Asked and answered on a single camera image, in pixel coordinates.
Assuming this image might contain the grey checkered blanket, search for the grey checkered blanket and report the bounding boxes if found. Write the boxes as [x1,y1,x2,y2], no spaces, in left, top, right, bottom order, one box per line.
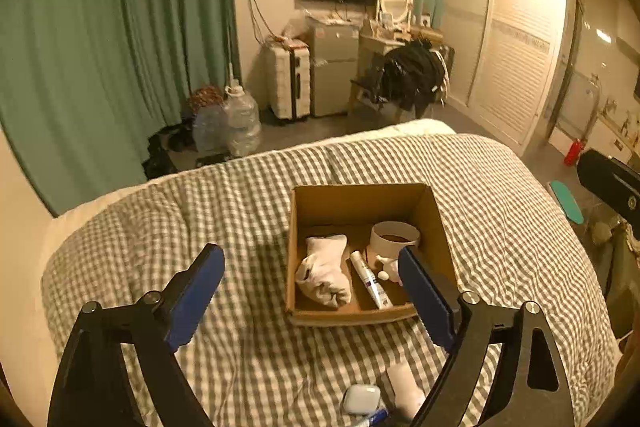
[40,133,621,427]

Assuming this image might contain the black bag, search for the black bag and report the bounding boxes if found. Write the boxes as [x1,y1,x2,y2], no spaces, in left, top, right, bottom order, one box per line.
[142,146,179,180]

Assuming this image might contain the brown patterned bag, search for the brown patterned bag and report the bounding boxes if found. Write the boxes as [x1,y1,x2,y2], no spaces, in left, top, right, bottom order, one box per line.
[188,85,224,110]

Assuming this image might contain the white cup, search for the white cup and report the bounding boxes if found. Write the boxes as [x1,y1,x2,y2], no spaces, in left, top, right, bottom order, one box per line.
[367,221,421,266]

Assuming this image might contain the white rolled cloth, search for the white rolled cloth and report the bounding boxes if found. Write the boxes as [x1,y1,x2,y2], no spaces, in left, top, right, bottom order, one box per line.
[386,362,426,421]

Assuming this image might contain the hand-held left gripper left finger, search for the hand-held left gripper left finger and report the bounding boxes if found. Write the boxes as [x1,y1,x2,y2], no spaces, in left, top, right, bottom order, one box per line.
[47,243,226,427]

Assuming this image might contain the white tube with blue label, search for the white tube with blue label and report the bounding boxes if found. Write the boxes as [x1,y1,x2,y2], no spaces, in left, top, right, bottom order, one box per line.
[349,251,394,311]

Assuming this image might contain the wide green curtain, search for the wide green curtain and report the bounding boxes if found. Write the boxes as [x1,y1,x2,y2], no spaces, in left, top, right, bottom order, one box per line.
[0,0,242,216]

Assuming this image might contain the teal oval board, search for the teal oval board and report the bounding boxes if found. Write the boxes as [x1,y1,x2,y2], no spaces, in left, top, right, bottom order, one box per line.
[548,179,585,226]

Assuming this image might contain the blue pen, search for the blue pen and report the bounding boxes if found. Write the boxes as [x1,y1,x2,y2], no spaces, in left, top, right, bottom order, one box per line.
[350,408,390,427]

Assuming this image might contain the white louvred wardrobe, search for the white louvred wardrobe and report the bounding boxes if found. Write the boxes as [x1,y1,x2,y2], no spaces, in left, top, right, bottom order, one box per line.
[442,0,577,158]

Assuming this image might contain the brown cardboard box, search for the brown cardboard box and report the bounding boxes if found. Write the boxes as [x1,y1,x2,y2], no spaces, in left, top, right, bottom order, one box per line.
[285,183,461,327]

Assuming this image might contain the white sock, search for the white sock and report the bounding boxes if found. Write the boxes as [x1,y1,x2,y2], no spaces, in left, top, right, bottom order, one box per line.
[294,234,353,308]

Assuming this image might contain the wooden chair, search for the wooden chair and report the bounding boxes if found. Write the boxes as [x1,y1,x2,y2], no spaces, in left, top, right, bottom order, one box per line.
[347,46,456,124]

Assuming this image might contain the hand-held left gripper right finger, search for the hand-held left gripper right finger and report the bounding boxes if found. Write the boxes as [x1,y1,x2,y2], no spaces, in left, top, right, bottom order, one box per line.
[397,247,576,427]

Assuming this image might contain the grey mini fridge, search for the grey mini fridge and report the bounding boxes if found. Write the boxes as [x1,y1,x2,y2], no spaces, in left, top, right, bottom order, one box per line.
[306,16,361,118]

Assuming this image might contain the white earbuds case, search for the white earbuds case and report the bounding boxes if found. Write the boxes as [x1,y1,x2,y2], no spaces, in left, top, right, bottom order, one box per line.
[342,384,383,417]

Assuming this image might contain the vanity table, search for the vanity table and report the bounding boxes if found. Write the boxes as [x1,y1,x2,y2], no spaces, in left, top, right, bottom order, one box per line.
[359,26,444,75]

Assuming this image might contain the pile of black clothes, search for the pile of black clothes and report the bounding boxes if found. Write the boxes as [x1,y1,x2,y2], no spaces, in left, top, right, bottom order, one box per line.
[367,41,449,114]

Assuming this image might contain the large clear water jug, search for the large clear water jug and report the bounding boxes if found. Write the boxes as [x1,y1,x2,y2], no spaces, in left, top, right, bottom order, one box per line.
[222,85,263,158]

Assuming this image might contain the white suitcase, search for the white suitcase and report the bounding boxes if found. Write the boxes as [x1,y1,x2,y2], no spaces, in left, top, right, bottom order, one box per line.
[264,39,312,124]

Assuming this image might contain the red fire extinguisher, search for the red fire extinguisher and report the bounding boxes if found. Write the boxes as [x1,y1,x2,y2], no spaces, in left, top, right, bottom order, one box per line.
[564,138,586,167]

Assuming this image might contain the wall cable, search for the wall cable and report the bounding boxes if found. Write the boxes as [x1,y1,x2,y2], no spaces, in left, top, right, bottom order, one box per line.
[248,0,275,44]

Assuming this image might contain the small white plastic object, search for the small white plastic object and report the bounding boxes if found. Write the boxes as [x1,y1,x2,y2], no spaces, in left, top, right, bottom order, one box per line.
[375,256,402,284]

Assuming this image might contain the small clear water jug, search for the small clear water jug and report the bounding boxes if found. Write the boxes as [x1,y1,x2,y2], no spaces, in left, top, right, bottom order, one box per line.
[192,106,231,156]

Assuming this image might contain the dark shoes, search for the dark shoes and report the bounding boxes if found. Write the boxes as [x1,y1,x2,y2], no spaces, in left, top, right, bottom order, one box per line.
[149,121,197,154]

